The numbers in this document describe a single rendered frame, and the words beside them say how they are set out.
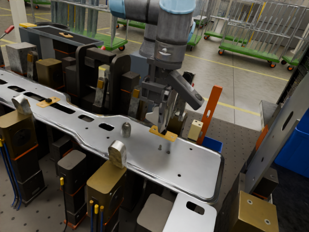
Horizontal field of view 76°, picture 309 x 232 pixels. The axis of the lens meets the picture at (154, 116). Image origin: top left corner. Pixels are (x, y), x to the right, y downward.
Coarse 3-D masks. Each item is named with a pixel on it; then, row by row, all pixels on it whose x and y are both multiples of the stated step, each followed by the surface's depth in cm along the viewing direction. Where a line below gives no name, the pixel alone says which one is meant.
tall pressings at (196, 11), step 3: (198, 0) 617; (201, 0) 717; (195, 3) 596; (198, 3) 659; (195, 6) 625; (198, 6) 662; (195, 9) 628; (198, 9) 666; (195, 12) 632; (198, 12) 721; (195, 15) 675; (195, 21) 735; (195, 24) 753
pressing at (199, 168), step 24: (0, 72) 90; (0, 96) 74; (24, 96) 76; (48, 96) 79; (48, 120) 67; (72, 120) 68; (96, 120) 71; (120, 120) 73; (96, 144) 60; (144, 144) 64; (168, 144) 66; (192, 144) 68; (144, 168) 55; (168, 168) 57; (192, 168) 58; (216, 168) 60; (192, 192) 51; (216, 192) 53
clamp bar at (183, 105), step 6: (186, 72) 65; (192, 72) 66; (186, 78) 62; (192, 78) 64; (180, 96) 69; (180, 102) 69; (186, 102) 69; (174, 108) 70; (180, 108) 70; (180, 114) 70
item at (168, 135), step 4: (152, 128) 61; (156, 128) 61; (152, 132) 59; (156, 132) 59; (164, 132) 59; (168, 132) 61; (160, 136) 58; (164, 136) 58; (168, 136) 59; (172, 136) 60; (176, 136) 60; (172, 140) 58
